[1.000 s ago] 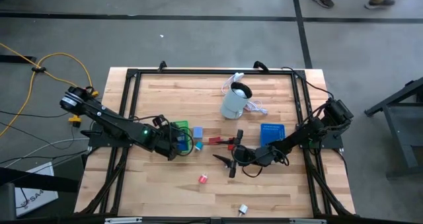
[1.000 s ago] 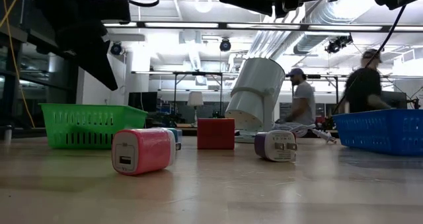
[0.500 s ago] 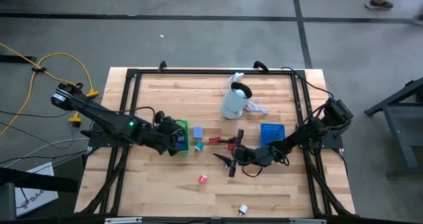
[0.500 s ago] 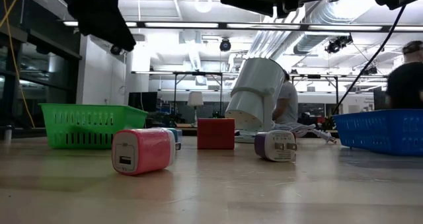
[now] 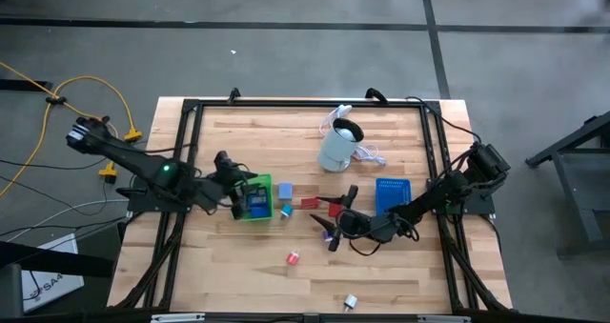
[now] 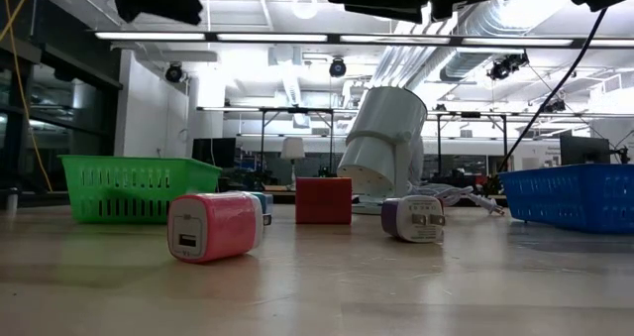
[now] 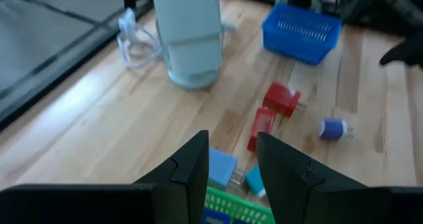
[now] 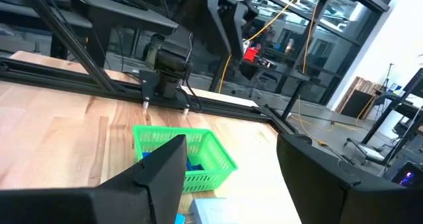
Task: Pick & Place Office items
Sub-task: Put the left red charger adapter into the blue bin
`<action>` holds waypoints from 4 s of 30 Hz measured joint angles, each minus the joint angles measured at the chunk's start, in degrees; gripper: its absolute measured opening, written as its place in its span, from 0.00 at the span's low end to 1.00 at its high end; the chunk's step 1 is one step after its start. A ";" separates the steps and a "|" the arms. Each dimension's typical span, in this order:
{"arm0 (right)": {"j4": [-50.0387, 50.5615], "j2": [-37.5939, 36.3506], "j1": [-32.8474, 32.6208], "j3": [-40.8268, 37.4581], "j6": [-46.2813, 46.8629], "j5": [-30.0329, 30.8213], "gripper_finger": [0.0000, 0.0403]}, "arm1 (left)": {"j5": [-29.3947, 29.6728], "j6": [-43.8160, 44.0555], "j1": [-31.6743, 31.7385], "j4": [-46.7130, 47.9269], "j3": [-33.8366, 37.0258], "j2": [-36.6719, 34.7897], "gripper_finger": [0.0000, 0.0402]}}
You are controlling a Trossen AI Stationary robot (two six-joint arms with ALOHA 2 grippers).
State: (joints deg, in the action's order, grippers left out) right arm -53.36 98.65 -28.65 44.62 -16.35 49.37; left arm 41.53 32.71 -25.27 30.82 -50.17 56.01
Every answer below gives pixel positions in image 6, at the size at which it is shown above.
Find red plug charger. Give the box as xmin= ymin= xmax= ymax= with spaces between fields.
xmin=295 ymin=176 xmax=354 ymax=226

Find teal and white charger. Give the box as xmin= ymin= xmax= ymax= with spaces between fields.
xmin=247 ymin=190 xmax=274 ymax=227

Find pink and white charger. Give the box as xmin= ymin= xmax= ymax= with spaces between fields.
xmin=166 ymin=191 xmax=264 ymax=265

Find purple and white charger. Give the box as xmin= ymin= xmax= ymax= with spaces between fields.
xmin=380 ymin=194 xmax=447 ymax=244

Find white globe ceiling lamp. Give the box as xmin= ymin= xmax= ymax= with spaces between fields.
xmin=291 ymin=0 xmax=319 ymax=21

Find black beam with light strips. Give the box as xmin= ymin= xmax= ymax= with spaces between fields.
xmin=93 ymin=30 xmax=634 ymax=50

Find white cylindrical desk lamp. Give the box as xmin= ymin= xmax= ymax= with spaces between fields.
xmin=336 ymin=85 xmax=429 ymax=216

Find black ceiling spotlight cluster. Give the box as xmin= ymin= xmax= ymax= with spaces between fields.
xmin=485 ymin=52 xmax=530 ymax=82

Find black computer monitor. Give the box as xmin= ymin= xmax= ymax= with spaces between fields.
xmin=560 ymin=135 xmax=611 ymax=167
xmin=191 ymin=137 xmax=238 ymax=168

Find white shaded table lamp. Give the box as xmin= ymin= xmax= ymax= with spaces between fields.
xmin=279 ymin=136 xmax=306 ymax=191

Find green plastic basket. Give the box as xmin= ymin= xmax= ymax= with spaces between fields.
xmin=57 ymin=154 xmax=223 ymax=225

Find white cup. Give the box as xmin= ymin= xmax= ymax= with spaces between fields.
xmin=5 ymin=186 xmax=20 ymax=216

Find blue plastic basket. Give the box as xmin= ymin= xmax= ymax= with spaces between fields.
xmin=497 ymin=163 xmax=634 ymax=236

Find silver ventilation duct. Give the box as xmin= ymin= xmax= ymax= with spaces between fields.
xmin=369 ymin=0 xmax=526 ymax=89

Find black background table frame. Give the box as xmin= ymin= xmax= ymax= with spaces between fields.
xmin=428 ymin=110 xmax=511 ymax=176
xmin=197 ymin=106 xmax=358 ymax=178

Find yellow extension cable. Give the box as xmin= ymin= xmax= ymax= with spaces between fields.
xmin=0 ymin=0 xmax=54 ymax=193

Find long black cable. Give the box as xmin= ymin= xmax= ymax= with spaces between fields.
xmin=496 ymin=7 xmax=609 ymax=173

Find white lamp power cable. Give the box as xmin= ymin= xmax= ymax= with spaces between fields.
xmin=408 ymin=181 xmax=506 ymax=216

